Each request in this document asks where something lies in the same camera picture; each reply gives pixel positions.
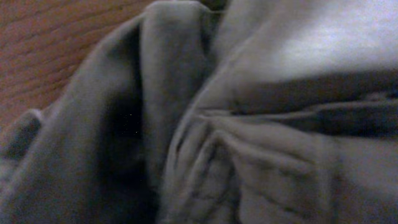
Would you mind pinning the grey shorts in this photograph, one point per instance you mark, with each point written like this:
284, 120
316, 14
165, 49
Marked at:
229, 112

